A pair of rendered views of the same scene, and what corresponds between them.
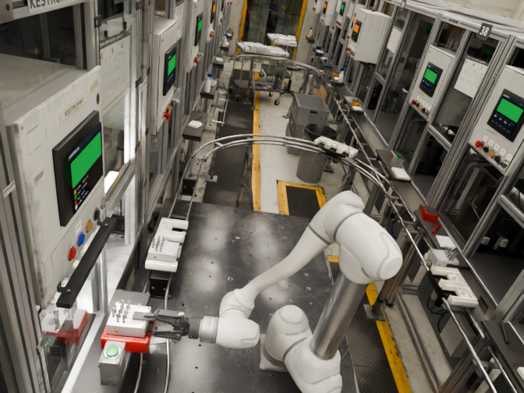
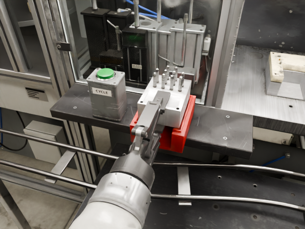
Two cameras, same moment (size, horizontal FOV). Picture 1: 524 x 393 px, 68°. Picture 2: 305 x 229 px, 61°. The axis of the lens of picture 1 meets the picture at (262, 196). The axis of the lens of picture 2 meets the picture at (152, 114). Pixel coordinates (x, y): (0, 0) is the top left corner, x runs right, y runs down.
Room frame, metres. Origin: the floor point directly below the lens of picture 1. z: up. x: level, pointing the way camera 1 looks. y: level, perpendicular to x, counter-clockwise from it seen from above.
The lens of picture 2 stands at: (1.08, -0.10, 1.36)
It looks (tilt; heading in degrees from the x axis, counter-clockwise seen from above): 40 degrees down; 113
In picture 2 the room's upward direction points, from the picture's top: straight up
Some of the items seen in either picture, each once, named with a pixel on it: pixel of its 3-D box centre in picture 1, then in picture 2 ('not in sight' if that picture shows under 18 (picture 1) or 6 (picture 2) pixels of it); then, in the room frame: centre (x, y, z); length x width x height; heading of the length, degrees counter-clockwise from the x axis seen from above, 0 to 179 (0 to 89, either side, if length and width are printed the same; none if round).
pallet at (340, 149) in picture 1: (334, 149); not in sight; (3.23, -0.55, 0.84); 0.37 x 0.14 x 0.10; 65
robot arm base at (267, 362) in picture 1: (280, 346); not in sight; (1.16, -0.21, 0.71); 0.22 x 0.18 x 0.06; 7
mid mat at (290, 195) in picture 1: (303, 207); not in sight; (3.55, -0.46, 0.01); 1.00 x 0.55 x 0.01; 7
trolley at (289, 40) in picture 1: (278, 59); not in sight; (8.18, 0.23, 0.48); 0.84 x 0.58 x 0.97; 15
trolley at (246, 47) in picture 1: (259, 72); not in sight; (6.87, 0.48, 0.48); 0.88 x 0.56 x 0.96; 115
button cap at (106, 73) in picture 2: (112, 352); (105, 75); (0.76, 0.36, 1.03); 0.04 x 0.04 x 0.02
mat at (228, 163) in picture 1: (241, 115); not in sight; (5.91, 0.58, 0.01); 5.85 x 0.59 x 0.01; 7
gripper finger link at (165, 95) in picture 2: (143, 316); (159, 102); (0.92, 0.32, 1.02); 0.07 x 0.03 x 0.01; 97
